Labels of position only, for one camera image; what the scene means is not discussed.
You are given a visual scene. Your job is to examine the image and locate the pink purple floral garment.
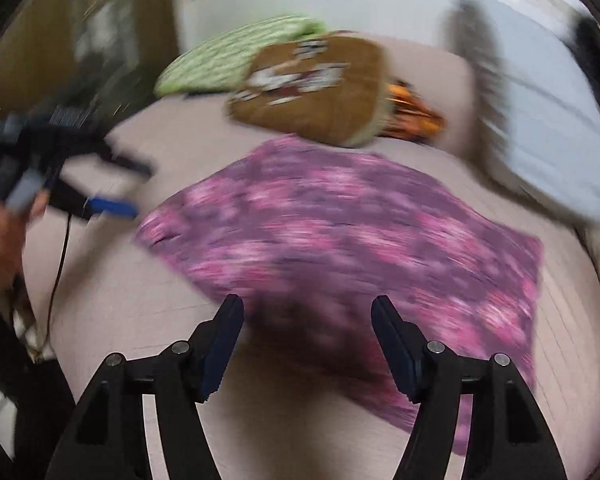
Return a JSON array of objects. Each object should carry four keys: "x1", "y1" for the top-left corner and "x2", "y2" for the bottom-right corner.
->
[{"x1": 132, "y1": 135, "x2": 545, "y2": 457}]

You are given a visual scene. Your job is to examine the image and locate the wooden wardrobe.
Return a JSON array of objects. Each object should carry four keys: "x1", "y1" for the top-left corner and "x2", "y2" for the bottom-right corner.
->
[{"x1": 0, "y1": 0, "x2": 178, "y2": 126}]

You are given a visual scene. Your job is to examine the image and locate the brown printed pillow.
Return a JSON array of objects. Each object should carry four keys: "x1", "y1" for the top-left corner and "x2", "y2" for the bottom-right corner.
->
[{"x1": 227, "y1": 32, "x2": 393, "y2": 150}]

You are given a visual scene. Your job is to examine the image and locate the black cable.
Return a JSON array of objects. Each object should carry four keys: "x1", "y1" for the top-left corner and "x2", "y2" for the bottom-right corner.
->
[{"x1": 32, "y1": 212, "x2": 73, "y2": 361}]

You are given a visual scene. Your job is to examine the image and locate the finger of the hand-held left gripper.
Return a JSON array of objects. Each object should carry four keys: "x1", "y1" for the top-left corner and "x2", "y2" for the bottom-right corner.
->
[
  {"x1": 49, "y1": 179, "x2": 141, "y2": 222},
  {"x1": 92, "y1": 141, "x2": 154, "y2": 179}
]

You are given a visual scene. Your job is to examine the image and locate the green patterned pillow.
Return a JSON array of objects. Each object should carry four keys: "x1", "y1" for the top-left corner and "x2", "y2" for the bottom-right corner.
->
[{"x1": 154, "y1": 14, "x2": 328, "y2": 97}]

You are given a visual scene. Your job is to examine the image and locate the person's dark clothing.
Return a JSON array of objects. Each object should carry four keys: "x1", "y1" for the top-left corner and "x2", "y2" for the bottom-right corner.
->
[{"x1": 0, "y1": 285, "x2": 78, "y2": 476}]

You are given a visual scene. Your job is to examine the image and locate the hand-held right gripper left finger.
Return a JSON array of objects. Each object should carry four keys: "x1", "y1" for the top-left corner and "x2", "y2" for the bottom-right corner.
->
[{"x1": 47, "y1": 294, "x2": 245, "y2": 480}]

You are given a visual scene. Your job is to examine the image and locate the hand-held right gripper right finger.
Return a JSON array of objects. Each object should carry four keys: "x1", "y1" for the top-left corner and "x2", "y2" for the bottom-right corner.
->
[{"x1": 371, "y1": 295, "x2": 568, "y2": 480}]

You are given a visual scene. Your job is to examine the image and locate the orange patterned cloth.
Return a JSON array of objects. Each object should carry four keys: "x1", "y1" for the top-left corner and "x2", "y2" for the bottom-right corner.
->
[{"x1": 380, "y1": 80, "x2": 446, "y2": 143}]

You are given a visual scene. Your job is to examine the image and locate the pale pink bed sheet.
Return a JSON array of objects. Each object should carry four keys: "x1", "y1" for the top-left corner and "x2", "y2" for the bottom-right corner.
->
[{"x1": 15, "y1": 30, "x2": 600, "y2": 480}]

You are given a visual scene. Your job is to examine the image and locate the person's left hand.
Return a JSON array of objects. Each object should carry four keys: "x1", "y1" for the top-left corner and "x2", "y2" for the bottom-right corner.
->
[{"x1": 0, "y1": 195, "x2": 48, "y2": 293}]

